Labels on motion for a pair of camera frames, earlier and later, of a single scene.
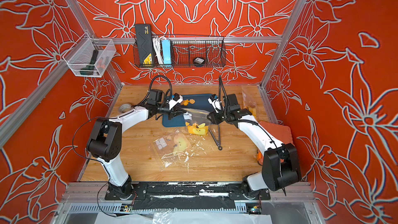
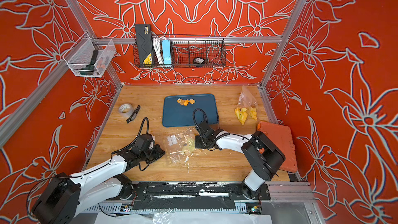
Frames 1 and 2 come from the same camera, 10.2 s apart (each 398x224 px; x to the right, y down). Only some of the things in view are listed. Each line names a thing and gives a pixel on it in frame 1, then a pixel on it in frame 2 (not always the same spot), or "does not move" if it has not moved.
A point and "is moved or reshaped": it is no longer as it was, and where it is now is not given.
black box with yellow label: x=144 y=42 does not move
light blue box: x=166 y=52 does not move
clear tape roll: x=124 y=107 does not move
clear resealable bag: x=197 y=122 is moved or reshaped
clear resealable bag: x=250 y=99 does not move
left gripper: x=173 y=112 -> x=158 y=150
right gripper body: x=224 y=115 -> x=205 y=141
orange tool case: x=281 y=133 does not move
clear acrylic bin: x=89 y=57 does not move
